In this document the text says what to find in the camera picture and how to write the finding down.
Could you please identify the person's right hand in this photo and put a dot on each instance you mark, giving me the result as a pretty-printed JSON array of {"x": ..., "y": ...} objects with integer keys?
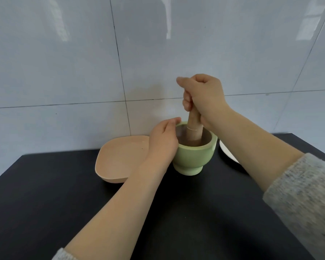
[{"x": 205, "y": 96}]

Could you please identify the person's left hand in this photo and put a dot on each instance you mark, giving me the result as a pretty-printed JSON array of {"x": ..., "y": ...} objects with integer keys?
[{"x": 162, "y": 139}]

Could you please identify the person's left thumb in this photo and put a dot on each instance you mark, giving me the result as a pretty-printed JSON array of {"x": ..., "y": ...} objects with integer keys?
[{"x": 173, "y": 121}]

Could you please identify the person's right thumb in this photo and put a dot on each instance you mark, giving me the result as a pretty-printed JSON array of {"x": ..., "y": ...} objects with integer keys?
[{"x": 185, "y": 81}]

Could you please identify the wooden pestle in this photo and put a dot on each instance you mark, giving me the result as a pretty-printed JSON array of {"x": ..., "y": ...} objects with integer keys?
[{"x": 194, "y": 127}]

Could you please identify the green mortar bowl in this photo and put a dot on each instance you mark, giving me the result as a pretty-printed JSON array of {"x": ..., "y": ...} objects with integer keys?
[{"x": 192, "y": 157}]

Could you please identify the person's right forearm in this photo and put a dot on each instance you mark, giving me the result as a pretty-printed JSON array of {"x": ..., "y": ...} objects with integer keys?
[{"x": 276, "y": 170}]

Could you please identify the person's left forearm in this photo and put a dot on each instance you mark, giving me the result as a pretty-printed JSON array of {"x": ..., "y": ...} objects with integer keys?
[{"x": 116, "y": 208}]

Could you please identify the white plate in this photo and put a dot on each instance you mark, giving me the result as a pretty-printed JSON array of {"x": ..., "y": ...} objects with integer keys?
[{"x": 228, "y": 152}]

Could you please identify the pink square bowl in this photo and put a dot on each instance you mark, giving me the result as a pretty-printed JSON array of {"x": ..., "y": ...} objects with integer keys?
[{"x": 122, "y": 159}]

